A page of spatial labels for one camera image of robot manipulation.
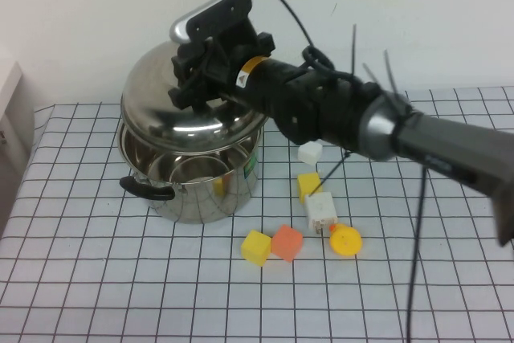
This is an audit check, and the black hanging arm cable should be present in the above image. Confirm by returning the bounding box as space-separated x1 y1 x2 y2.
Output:
405 165 427 343

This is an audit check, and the stainless steel pot lid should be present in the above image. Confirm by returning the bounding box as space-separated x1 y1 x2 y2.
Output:
120 39 268 159

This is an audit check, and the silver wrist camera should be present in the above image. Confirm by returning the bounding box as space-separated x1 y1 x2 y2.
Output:
169 0 238 43

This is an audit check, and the white side furniture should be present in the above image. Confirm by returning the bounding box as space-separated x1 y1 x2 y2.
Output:
0 60 36 183

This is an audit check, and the black camera cable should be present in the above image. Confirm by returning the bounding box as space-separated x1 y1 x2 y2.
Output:
251 0 337 77

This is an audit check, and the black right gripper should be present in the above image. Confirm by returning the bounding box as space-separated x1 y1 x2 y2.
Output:
167 17 278 113

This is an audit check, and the orange foam cube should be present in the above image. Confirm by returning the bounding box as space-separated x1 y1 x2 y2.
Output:
271 224 304 263

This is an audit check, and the yellow round plastic toy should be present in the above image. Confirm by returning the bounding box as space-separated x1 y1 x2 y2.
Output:
328 223 363 258

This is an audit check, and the white foam cube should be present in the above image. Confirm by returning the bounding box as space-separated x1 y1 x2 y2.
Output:
297 141 324 166

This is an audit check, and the yellow foam cube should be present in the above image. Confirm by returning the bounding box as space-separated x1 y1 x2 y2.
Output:
296 172 323 204
240 229 273 267

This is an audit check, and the black zip tie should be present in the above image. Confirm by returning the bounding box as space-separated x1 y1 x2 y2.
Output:
362 62 385 89
320 152 351 191

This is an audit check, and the white black-grid tablecloth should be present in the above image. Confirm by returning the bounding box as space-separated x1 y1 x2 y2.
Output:
0 86 514 343

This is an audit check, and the white plastic relay box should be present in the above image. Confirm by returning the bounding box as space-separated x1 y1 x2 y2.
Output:
304 192 338 236

